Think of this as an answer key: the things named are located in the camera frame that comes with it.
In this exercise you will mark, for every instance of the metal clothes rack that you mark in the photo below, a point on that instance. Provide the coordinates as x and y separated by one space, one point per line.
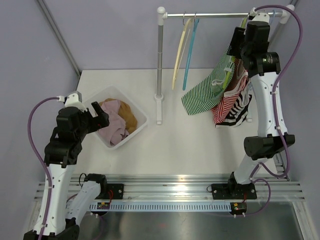
162 15

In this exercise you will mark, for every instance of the brown tank top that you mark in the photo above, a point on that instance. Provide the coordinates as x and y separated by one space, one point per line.
120 113

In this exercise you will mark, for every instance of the green striped tank top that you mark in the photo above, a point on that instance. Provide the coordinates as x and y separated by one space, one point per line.
205 95

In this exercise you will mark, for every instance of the cream hanger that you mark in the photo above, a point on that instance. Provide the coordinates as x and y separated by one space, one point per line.
180 50

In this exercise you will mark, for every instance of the light blue thin hanger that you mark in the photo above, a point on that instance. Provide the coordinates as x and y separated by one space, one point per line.
273 17

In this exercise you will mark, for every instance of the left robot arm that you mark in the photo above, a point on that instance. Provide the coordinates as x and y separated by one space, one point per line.
57 219

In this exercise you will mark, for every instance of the red striped tank top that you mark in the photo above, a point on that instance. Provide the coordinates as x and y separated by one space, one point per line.
235 86

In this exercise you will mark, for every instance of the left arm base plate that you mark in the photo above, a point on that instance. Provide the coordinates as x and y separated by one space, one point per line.
115 191

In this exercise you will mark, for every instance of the white plastic basket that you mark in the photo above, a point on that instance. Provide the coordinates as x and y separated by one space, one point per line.
114 92

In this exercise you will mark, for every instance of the black white striped tank top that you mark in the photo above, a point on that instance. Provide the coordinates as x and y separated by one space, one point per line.
240 110

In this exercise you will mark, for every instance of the white slotted cable duct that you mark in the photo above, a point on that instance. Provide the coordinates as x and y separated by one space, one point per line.
161 207

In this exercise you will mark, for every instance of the green hanger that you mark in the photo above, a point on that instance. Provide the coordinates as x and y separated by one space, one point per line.
227 67

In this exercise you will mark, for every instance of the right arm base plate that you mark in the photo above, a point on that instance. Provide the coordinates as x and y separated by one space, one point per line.
222 191

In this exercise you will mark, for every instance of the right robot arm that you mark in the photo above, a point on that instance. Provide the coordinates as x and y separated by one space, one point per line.
251 44

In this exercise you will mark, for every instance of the pink tank top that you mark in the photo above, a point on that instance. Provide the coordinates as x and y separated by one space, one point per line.
116 131

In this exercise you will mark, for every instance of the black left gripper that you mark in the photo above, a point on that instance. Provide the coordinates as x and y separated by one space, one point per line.
98 122

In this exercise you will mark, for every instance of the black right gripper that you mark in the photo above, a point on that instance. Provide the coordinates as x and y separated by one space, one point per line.
237 37

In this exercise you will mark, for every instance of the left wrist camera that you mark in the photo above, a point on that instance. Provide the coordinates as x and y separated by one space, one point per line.
74 99

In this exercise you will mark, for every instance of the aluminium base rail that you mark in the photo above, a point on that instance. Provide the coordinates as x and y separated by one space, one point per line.
193 188

